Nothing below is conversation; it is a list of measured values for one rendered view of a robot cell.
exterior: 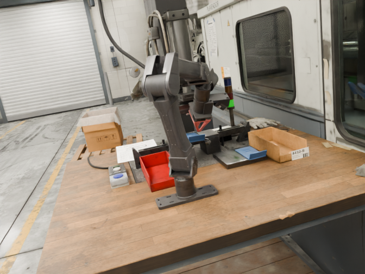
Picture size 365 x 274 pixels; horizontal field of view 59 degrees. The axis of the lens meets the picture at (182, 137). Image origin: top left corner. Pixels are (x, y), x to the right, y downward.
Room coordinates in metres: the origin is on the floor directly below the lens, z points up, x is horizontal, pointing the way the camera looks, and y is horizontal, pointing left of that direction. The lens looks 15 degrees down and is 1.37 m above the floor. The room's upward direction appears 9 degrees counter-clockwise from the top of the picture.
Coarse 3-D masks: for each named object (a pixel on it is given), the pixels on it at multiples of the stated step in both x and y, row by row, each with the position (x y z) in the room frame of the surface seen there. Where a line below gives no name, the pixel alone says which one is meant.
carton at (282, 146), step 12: (252, 132) 1.36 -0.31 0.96; (264, 132) 1.37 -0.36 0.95; (276, 132) 1.34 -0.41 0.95; (252, 144) 1.33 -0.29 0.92; (264, 144) 1.22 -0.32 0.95; (276, 144) 1.32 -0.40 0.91; (288, 144) 1.26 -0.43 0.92; (300, 144) 1.17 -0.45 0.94; (276, 156) 1.13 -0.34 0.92; (288, 156) 1.13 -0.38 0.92; (300, 156) 1.14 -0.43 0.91
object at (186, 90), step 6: (186, 84) 1.36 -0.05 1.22; (180, 90) 1.58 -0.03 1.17; (186, 90) 1.37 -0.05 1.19; (192, 90) 1.42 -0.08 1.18; (180, 96) 1.34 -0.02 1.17; (186, 96) 1.32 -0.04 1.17; (192, 96) 1.33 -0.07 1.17; (180, 102) 1.35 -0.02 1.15; (186, 102) 1.35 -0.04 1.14; (180, 108) 1.33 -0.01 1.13; (186, 108) 1.33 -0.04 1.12; (186, 114) 1.37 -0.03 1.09
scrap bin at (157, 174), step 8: (160, 152) 1.30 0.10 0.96; (144, 160) 1.29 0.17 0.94; (152, 160) 1.30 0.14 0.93; (160, 160) 1.30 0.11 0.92; (168, 160) 1.28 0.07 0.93; (144, 168) 1.14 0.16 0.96; (152, 168) 1.28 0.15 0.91; (160, 168) 1.26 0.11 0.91; (168, 168) 1.24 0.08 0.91; (144, 176) 1.20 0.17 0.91; (152, 176) 1.18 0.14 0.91; (160, 176) 1.17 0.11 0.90; (168, 176) 1.16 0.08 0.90; (152, 184) 1.05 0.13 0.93; (160, 184) 1.05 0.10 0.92; (168, 184) 1.06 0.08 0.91
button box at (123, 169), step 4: (88, 160) 1.52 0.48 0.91; (120, 164) 1.32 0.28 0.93; (100, 168) 1.39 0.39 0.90; (104, 168) 1.37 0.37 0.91; (108, 168) 1.37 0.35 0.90; (112, 168) 1.28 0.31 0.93; (120, 168) 1.26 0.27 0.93; (124, 168) 1.26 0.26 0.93; (112, 172) 1.23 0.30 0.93; (116, 172) 1.22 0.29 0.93; (120, 172) 1.22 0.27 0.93
